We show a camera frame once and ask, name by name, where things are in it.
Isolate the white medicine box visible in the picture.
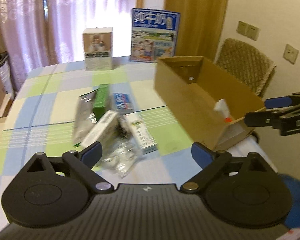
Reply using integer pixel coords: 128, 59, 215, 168
80, 110, 119, 151

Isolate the silver foil bag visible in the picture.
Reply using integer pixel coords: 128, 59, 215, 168
72, 89, 98, 147

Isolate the green carton box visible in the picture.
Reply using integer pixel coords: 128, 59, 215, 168
93, 84, 110, 121

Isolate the white green small box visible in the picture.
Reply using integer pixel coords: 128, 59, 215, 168
124, 112, 157, 154

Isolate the brown cardboard box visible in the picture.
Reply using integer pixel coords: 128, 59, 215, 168
154, 56, 264, 151

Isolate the checkered tablecloth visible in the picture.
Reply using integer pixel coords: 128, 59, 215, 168
0, 56, 278, 233

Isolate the white humidifier box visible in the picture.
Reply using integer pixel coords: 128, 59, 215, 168
83, 28, 113, 71

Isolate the wooden door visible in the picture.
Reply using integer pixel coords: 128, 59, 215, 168
164, 0, 228, 61

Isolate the black white bag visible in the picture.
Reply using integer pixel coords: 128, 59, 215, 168
0, 52, 15, 99

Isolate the blue milk carton box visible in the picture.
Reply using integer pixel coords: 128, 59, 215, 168
130, 8, 180, 63

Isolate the pink curtain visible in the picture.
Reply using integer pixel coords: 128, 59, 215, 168
0, 0, 130, 90

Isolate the beige wall socket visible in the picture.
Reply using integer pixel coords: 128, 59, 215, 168
283, 43, 299, 64

